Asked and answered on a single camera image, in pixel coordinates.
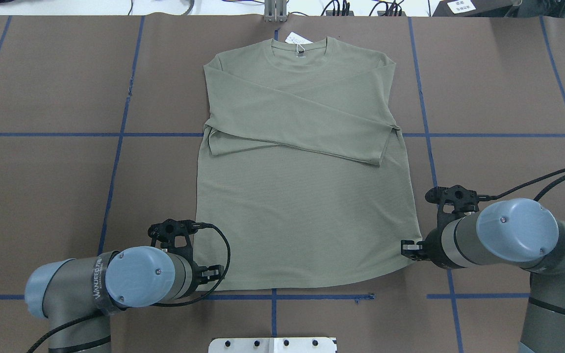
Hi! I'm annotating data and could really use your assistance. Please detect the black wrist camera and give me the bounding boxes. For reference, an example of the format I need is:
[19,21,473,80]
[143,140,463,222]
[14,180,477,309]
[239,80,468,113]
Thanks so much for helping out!
[424,185,492,214]
[148,219,213,249]

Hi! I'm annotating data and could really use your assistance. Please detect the olive green long-sleeve shirt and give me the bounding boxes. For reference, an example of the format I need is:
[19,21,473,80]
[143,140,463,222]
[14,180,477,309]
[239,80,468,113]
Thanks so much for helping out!
[196,37,422,291]

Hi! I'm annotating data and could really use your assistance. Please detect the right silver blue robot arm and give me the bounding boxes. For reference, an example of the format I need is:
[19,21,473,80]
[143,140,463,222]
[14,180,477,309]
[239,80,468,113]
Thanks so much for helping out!
[401,198,565,353]

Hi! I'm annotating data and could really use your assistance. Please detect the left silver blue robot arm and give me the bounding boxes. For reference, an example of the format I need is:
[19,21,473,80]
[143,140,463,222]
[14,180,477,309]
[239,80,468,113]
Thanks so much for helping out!
[24,246,228,353]

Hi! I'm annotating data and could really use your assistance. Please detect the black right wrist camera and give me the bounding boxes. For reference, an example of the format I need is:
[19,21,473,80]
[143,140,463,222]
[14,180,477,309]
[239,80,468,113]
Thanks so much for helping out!
[424,185,492,214]

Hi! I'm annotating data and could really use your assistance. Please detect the silver base mounting plate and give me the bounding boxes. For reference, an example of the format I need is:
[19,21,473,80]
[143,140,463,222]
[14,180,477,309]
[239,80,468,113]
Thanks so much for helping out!
[208,337,338,353]

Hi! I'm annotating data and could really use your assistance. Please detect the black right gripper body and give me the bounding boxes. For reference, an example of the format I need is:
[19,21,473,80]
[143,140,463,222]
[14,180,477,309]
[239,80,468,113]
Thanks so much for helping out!
[412,235,442,263]

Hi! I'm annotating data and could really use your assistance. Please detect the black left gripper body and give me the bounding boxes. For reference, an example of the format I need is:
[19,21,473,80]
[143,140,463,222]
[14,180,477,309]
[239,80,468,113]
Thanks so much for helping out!
[191,264,214,287]

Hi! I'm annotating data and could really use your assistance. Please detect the aluminium frame post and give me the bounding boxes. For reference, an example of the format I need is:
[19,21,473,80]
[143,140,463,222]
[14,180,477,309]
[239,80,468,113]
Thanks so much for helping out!
[262,0,288,23]

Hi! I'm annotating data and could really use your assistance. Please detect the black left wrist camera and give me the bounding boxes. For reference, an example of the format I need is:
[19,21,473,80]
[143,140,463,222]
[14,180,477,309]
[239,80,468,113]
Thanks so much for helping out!
[148,219,213,249]

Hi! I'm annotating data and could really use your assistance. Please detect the white paper price tag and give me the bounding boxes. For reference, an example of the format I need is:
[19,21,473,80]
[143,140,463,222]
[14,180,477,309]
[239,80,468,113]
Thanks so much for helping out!
[285,31,312,45]

